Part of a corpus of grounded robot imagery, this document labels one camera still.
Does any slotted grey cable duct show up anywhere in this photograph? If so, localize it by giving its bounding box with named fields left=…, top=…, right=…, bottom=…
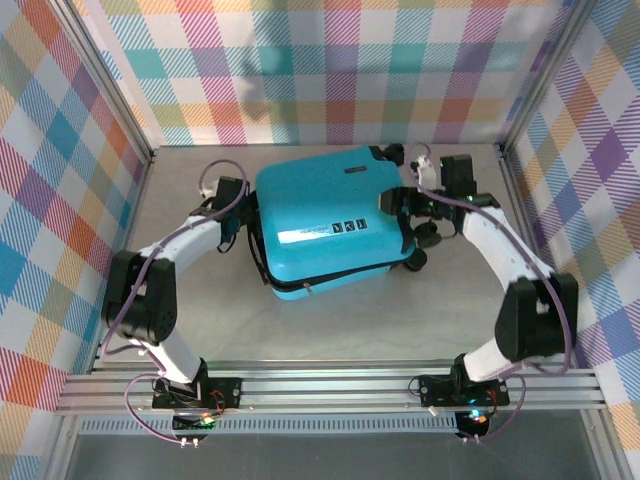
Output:
left=79, top=417, right=461, bottom=437

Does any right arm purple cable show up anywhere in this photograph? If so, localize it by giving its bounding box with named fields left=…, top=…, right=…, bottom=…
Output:
left=408, top=141, right=577, bottom=446

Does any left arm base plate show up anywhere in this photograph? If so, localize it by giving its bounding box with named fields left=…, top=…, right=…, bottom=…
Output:
left=151, top=375, right=244, bottom=410

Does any aluminium frame post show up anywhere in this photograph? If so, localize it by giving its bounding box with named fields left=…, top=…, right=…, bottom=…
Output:
left=49, top=0, right=162, bottom=166
left=496, top=0, right=604, bottom=157

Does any left controller board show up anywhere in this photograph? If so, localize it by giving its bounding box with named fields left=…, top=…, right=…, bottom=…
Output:
left=171, top=410, right=220, bottom=435

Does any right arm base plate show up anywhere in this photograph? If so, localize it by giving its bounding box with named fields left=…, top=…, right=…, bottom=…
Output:
left=417, top=373, right=511, bottom=408

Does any right aluminium frame post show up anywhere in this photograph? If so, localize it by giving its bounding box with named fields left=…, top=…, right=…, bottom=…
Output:
left=496, top=0, right=604, bottom=157

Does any controller board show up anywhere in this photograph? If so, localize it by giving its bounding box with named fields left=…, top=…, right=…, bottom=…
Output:
left=171, top=410, right=220, bottom=435
left=453, top=408, right=492, bottom=437

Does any left aluminium frame post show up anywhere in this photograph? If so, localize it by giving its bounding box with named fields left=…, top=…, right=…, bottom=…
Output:
left=49, top=0, right=162, bottom=166

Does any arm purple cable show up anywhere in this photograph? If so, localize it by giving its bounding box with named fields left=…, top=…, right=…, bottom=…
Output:
left=99, top=158, right=251, bottom=447
left=408, top=141, right=577, bottom=446

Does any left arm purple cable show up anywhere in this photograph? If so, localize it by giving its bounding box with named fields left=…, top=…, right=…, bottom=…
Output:
left=99, top=158, right=251, bottom=447

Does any right controller board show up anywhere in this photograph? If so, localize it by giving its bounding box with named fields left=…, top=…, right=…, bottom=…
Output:
left=453, top=408, right=492, bottom=437

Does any teal hard-shell suitcase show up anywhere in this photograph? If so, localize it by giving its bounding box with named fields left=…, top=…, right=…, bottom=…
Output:
left=247, top=142, right=444, bottom=303

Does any right aluminium side rail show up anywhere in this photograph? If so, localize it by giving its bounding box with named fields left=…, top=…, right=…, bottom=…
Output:
left=496, top=143, right=579, bottom=369

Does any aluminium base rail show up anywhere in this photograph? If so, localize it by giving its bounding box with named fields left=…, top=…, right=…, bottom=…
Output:
left=54, top=357, right=609, bottom=416

